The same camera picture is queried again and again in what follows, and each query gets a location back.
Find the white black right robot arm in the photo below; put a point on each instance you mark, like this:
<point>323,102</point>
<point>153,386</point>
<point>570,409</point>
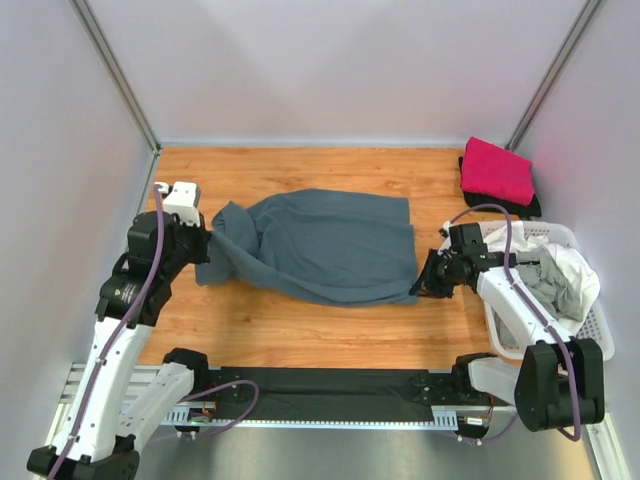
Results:
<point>540,336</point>

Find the grey t-shirt in basket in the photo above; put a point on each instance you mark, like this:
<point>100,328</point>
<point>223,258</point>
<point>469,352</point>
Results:
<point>558,278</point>

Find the right aluminium corner post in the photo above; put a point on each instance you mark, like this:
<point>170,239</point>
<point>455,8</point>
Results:
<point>585,17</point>

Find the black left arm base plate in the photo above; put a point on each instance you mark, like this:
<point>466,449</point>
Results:
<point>232,394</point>

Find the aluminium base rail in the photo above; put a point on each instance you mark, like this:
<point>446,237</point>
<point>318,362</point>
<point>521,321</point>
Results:
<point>471,383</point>

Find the grey slotted cable duct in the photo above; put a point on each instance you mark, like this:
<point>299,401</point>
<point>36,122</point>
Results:
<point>183,416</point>

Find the white plastic laundry basket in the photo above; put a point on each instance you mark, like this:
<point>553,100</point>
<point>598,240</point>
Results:
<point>595,325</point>

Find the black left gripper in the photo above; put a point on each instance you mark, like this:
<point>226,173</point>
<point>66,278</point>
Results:
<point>202,235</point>

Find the folded pink t-shirt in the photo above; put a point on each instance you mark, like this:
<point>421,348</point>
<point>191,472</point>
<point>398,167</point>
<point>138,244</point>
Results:
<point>491,170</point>

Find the white t-shirt in basket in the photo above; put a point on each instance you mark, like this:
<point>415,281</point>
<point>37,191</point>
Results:
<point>497,238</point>

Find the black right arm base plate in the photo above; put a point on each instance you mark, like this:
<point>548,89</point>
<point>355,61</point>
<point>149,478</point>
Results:
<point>440,389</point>

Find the aluminium corner post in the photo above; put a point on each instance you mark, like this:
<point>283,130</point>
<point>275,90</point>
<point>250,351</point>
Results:
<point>99,40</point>
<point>585,17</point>

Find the left aluminium corner post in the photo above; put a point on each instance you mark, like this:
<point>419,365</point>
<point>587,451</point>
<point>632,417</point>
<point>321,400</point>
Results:
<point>99,40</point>

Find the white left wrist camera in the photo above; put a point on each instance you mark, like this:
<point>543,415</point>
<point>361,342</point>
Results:
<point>181,199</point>

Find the blue-grey t-shirt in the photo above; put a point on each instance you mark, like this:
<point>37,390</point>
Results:
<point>322,246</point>

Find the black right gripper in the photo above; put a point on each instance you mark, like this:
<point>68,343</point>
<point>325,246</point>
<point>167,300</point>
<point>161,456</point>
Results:
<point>423,279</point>

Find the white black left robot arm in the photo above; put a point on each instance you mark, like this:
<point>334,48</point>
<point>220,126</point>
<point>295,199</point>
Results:
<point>98,439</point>

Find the folded black t-shirt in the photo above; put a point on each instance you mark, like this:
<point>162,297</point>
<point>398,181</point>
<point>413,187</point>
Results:
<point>531,210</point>

